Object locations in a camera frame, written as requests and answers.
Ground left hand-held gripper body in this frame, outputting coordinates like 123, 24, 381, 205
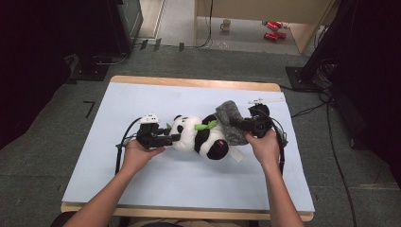
136, 113, 174, 150

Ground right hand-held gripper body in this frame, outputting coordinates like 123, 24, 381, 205
240, 96, 287, 140

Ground grey fluffy towel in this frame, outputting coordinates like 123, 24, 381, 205
215, 99, 251, 147

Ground panda plush toy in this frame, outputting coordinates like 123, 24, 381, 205
168, 113, 246, 164

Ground person's left hand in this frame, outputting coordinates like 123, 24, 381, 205
122, 138, 167, 174

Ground person's right hand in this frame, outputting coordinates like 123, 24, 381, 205
244, 129, 282, 168

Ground light blue table mat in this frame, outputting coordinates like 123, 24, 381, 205
61, 82, 316, 213

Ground black stand with pole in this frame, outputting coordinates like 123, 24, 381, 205
285, 0, 358, 93

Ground black square stand base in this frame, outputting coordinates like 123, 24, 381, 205
69, 52, 111, 82

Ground person's legs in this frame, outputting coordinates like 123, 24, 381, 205
50, 211, 260, 227

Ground wooden shelf unit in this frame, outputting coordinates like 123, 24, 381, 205
193, 0, 336, 55

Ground dark green cabinet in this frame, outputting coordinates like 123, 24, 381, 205
106, 0, 145, 55

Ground black curtain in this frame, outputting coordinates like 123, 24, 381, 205
329, 0, 401, 188
0, 0, 110, 150

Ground right hand-held gripper cable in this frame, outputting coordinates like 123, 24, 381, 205
264, 115, 288, 176

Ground hand-held gripper cable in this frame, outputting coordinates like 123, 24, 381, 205
114, 116, 144, 175
264, 115, 288, 176

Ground left hand-held gripper cable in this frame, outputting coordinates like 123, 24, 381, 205
114, 116, 144, 175

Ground looped floor cable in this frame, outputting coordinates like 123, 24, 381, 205
92, 51, 131, 66

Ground long black floor cable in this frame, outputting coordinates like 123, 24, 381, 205
325, 102, 358, 227

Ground black hanging cable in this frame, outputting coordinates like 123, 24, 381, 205
194, 0, 215, 49

